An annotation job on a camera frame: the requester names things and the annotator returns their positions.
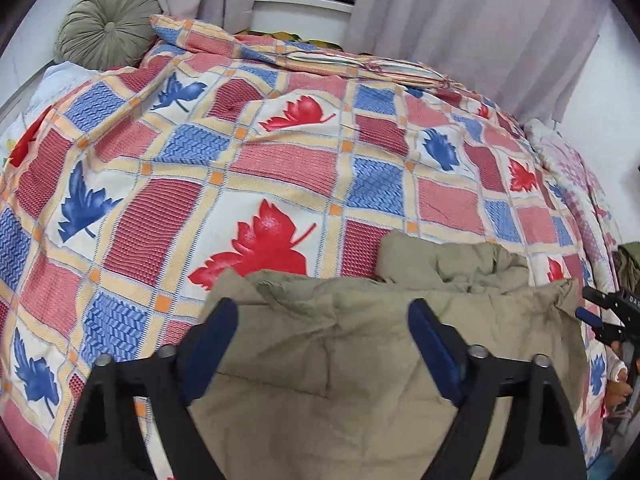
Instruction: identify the khaki padded jacket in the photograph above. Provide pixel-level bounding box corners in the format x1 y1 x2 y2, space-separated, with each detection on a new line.
187 230 589 480

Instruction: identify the light blue floral blanket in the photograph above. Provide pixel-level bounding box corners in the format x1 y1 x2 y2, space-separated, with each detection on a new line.
0 62 103 161

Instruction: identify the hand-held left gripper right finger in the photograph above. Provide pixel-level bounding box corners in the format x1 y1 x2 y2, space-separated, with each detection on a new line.
407 299 588 480

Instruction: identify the round green pleated cushion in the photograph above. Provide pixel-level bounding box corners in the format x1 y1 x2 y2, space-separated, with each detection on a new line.
54 0 164 71

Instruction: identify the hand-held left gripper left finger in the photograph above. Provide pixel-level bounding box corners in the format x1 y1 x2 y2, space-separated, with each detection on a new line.
59 297 240 480

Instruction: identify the white window sill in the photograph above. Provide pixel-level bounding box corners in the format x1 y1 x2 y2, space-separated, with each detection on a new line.
249 0 354 50

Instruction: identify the pale printed cloth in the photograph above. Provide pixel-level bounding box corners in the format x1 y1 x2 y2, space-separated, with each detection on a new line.
602 357 638 461

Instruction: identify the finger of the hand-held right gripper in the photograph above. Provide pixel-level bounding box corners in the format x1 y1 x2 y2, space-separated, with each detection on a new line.
574 307 627 344
581 287 622 314

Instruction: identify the pink floral quilt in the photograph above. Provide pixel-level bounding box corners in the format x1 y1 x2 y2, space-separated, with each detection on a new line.
522 118 624 287

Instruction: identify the striped folded cloth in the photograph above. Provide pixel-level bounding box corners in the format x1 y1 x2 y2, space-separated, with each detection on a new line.
284 50 449 92

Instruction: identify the olive green garment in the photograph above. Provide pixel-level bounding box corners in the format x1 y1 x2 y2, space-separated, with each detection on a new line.
612 242 640 294

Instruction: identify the leaf patterned checkered quilt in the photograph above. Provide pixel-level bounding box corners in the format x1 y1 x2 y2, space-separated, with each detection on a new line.
0 12 615 480

